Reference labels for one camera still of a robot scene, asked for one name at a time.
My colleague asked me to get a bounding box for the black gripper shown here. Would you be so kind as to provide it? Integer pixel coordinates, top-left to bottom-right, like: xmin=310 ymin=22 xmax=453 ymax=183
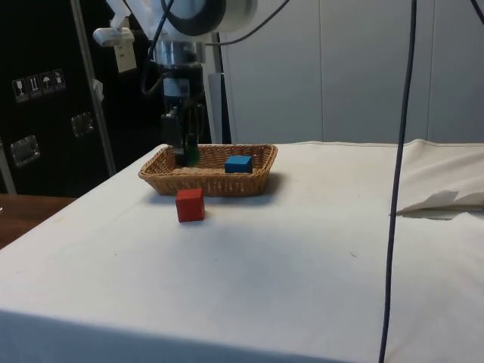
xmin=160 ymin=63 xmax=206 ymax=167

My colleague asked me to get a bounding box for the blue cube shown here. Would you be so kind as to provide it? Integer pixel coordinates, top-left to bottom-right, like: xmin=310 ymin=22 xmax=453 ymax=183
xmin=224 ymin=154 xmax=253 ymax=175

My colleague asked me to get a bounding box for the wicker basket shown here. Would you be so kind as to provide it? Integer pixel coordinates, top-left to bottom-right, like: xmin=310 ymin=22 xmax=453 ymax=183
xmin=138 ymin=143 xmax=279 ymax=197

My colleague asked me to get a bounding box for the red cube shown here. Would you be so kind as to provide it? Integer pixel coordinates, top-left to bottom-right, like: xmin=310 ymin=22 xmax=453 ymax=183
xmin=175 ymin=188 xmax=206 ymax=223

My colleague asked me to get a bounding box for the pale locker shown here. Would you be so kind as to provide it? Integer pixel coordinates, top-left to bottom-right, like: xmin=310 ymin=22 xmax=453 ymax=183
xmin=219 ymin=0 xmax=323 ymax=145

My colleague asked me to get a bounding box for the black cabinet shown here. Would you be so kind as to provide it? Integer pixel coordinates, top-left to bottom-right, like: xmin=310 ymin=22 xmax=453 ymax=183
xmin=0 ymin=0 xmax=228 ymax=198

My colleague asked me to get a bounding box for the black cable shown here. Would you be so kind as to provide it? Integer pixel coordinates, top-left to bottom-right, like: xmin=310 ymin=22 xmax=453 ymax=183
xmin=140 ymin=0 xmax=177 ymax=95
xmin=378 ymin=0 xmax=417 ymax=363
xmin=203 ymin=0 xmax=289 ymax=47

